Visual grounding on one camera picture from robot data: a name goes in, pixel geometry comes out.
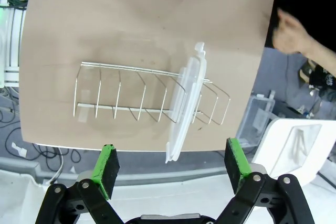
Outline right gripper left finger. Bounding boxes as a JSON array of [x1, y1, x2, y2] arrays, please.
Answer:
[[35, 144, 124, 224]]

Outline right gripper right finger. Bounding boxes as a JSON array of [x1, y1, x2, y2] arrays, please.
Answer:
[[216, 137, 316, 224]]

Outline person's left forearm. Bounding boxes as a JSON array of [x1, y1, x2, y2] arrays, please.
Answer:
[[303, 34, 336, 76]]

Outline clear plastic lidded containers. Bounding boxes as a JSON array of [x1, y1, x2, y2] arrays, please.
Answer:
[[165, 41, 208, 164]]

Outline person's left hand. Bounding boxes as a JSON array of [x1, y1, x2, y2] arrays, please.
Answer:
[[271, 7, 316, 54]]

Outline clear plastic box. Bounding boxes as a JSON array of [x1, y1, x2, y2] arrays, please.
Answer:
[[235, 94, 279, 147]]

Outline black printed bag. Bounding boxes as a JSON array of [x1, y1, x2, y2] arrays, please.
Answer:
[[298, 60, 336, 98]]

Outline white floor cable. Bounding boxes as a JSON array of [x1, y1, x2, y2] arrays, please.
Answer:
[[48, 146, 65, 185]]

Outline metal wire rack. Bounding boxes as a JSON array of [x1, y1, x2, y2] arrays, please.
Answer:
[[72, 61, 232, 126]]

